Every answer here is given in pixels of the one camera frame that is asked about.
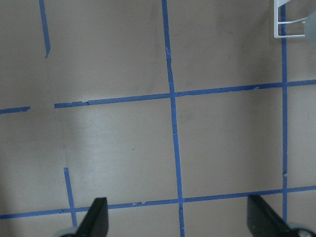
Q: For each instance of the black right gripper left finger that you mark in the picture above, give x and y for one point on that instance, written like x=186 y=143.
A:
x=96 y=221

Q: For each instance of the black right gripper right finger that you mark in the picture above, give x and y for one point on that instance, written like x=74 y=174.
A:
x=263 y=221

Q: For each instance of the white wire cup rack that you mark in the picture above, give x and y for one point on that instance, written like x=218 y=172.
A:
x=295 y=19

